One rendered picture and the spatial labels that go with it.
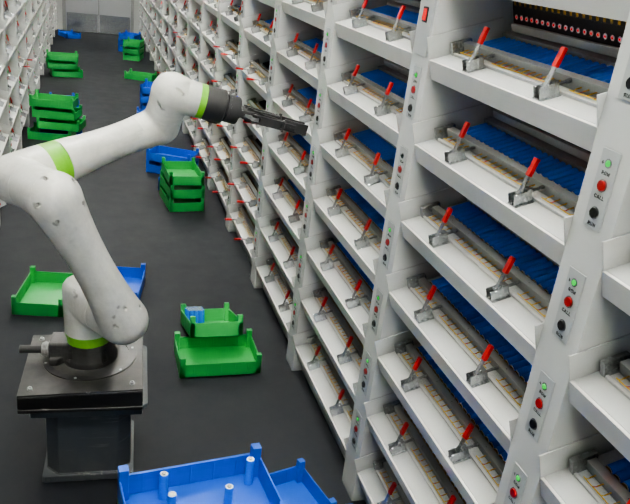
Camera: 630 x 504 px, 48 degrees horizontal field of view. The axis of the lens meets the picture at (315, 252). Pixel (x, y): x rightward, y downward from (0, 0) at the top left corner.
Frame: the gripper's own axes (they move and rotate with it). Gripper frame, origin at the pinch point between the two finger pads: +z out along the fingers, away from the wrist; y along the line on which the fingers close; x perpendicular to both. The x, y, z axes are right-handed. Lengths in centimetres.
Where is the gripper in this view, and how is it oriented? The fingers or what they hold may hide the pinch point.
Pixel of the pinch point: (293, 126)
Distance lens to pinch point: 201.9
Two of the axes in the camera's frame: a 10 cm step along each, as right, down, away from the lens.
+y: 2.8, 4.0, -8.7
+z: 9.1, 1.8, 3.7
